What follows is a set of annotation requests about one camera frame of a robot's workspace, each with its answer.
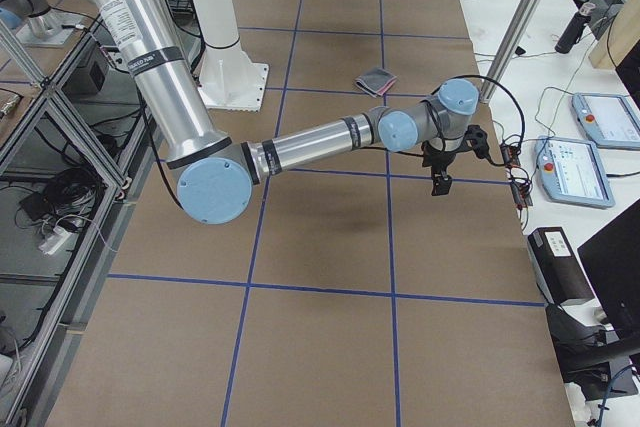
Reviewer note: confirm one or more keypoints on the aluminium frame post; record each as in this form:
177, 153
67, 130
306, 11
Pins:
520, 20

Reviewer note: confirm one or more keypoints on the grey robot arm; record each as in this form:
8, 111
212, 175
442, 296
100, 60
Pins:
215, 175

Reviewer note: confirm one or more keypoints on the teach pendant tablet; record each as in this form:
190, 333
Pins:
608, 120
571, 172

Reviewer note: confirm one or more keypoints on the aluminium frame rail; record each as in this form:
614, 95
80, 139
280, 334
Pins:
74, 154

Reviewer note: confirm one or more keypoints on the black computer monitor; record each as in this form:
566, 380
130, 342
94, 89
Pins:
610, 259

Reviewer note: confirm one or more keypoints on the near teach pendant tablet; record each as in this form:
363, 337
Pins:
571, 172

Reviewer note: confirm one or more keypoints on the far teach pendant tablet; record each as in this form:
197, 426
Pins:
608, 120

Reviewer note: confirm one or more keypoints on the white power strip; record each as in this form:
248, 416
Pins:
55, 240

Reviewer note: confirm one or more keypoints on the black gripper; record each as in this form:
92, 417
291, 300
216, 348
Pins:
439, 159

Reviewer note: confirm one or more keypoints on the pink and grey towel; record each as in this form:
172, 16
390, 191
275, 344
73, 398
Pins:
376, 82

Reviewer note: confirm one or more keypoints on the black water bottle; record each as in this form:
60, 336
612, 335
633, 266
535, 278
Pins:
575, 28

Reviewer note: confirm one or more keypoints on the small circuit board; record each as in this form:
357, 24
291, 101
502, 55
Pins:
510, 155

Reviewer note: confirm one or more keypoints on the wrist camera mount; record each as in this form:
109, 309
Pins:
476, 140

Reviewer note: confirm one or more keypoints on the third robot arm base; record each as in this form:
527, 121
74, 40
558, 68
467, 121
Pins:
37, 24

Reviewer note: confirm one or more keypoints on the black box white label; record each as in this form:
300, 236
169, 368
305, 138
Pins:
558, 272

